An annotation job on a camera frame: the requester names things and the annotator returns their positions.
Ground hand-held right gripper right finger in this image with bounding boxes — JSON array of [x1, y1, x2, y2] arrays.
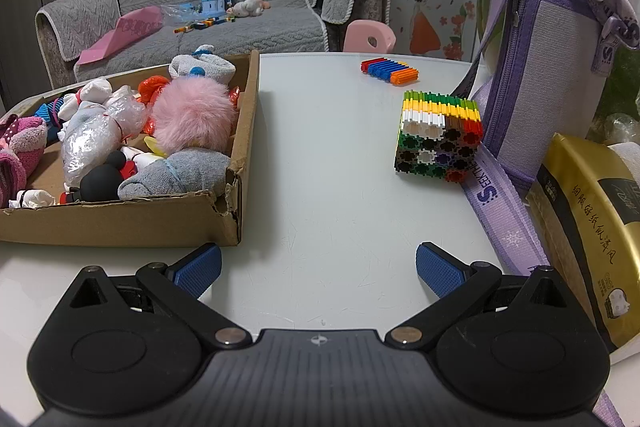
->
[[389, 241, 566, 350]]

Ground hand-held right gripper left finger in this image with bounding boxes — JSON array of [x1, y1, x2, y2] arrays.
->
[[69, 242, 253, 350]]

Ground cardboard box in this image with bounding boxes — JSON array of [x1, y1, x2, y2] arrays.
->
[[0, 49, 261, 248]]

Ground blue knit sock bundle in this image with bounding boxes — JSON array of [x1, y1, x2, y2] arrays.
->
[[35, 99, 66, 130]]

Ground white desktop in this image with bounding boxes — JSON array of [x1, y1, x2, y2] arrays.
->
[[0, 52, 640, 427]]

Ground grey sock bundle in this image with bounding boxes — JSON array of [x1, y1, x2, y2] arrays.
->
[[117, 147, 232, 200]]

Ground multicolour building block cube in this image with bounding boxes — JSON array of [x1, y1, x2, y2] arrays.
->
[[393, 90, 485, 184]]

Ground yellow white toy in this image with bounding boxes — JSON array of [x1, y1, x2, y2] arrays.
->
[[120, 134, 168, 168]]

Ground black mouse figure toy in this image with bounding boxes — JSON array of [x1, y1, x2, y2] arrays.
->
[[60, 152, 138, 204]]

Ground yellow black tissue pack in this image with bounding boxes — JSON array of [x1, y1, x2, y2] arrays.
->
[[525, 133, 640, 353]]

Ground pink fluffy sock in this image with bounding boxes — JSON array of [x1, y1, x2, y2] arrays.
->
[[151, 77, 238, 152]]

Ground clear plastic bag bundle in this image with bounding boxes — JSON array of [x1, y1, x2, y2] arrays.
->
[[62, 87, 150, 188]]

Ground small white cloth bundle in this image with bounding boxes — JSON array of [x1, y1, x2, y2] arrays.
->
[[10, 189, 56, 209]]

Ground blue and white sock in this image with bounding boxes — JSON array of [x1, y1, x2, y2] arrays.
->
[[168, 44, 236, 84]]

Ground white sock bundle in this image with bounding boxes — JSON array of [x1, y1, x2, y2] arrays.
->
[[75, 78, 113, 105]]

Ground blue orange block bar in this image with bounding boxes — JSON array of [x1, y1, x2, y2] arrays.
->
[[361, 57, 420, 86]]

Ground pink striped sock bundle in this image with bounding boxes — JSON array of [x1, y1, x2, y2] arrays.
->
[[0, 114, 48, 208]]

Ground clear snack bag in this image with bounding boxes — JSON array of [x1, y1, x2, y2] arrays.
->
[[590, 112, 640, 145]]

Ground loose toy blocks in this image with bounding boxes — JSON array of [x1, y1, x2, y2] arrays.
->
[[174, 16, 236, 34]]

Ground pink plastic chair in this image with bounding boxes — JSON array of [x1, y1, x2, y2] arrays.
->
[[344, 20, 396, 54]]

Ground pink book on sofa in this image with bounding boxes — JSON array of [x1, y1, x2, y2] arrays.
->
[[74, 5, 165, 66]]

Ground grey sofa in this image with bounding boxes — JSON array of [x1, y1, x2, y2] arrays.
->
[[35, 0, 393, 90]]

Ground clear plastic toy bag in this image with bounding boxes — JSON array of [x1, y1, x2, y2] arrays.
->
[[162, 3, 203, 20]]

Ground small plush toy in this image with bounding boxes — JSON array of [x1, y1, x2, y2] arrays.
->
[[226, 0, 271, 18]]

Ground grey door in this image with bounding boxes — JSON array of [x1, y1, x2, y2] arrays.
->
[[0, 0, 65, 112]]

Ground purple water bottle with strap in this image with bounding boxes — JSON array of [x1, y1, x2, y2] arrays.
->
[[452, 0, 640, 278]]

